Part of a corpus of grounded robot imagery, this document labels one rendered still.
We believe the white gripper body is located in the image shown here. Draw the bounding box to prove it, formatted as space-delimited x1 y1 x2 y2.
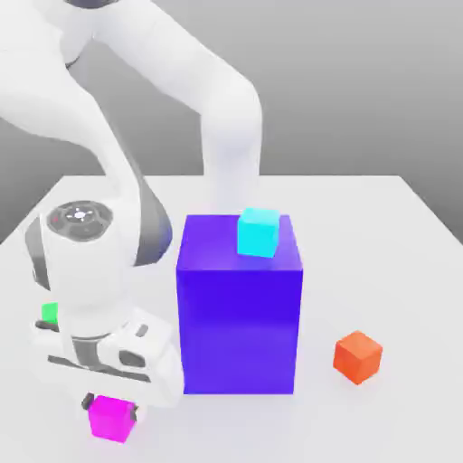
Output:
45 354 184 409

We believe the small magenta cube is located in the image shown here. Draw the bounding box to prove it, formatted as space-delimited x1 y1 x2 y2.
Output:
87 394 137 445

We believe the small green cube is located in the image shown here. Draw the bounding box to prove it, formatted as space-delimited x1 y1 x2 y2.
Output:
41 302 60 326

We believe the small cyan cube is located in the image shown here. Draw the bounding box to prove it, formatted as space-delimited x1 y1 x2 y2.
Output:
236 207 282 260

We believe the small orange cube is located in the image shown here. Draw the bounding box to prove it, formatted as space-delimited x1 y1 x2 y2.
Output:
332 329 383 386

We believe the large blue box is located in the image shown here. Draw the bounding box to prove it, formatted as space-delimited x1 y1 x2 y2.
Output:
175 213 304 396

